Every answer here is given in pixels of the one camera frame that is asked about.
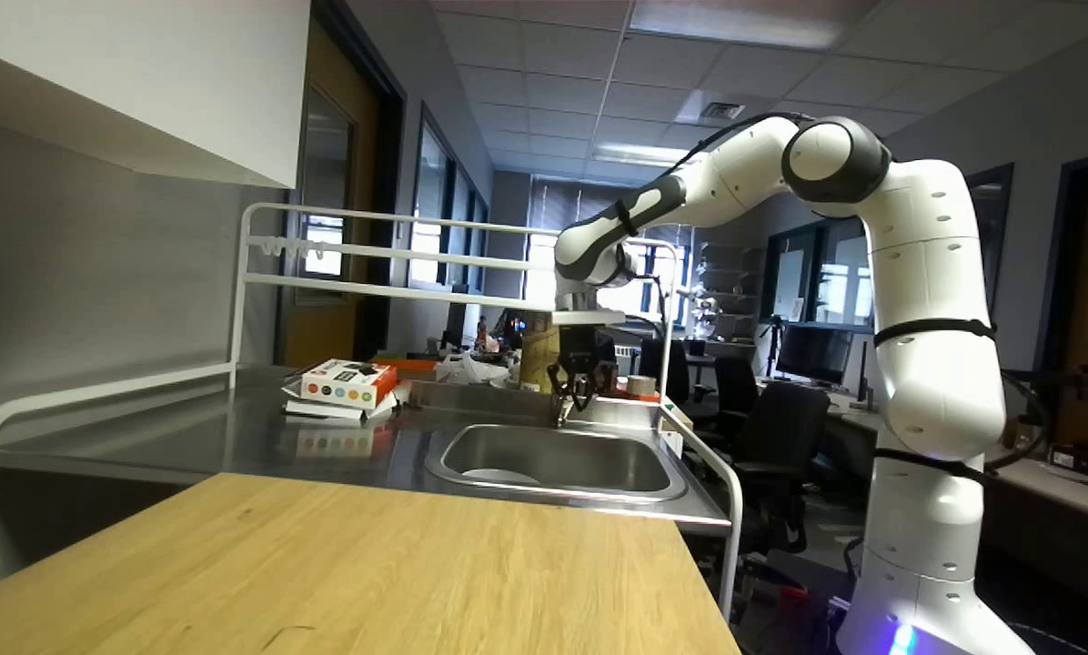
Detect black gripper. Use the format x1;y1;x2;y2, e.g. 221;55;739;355
549;325;600;406

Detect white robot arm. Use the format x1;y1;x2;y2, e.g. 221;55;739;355
554;111;1032;655

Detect toy stove box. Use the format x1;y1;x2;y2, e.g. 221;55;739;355
285;361;400;422

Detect stainless steel sink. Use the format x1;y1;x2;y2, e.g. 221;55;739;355
426;422;684;504

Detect black office chair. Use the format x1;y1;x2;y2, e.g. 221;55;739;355
734;383;831;554

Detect white metal rack frame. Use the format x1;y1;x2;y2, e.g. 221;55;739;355
0;204;744;612

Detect white wall cabinet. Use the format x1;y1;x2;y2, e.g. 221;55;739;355
0;0;313;189

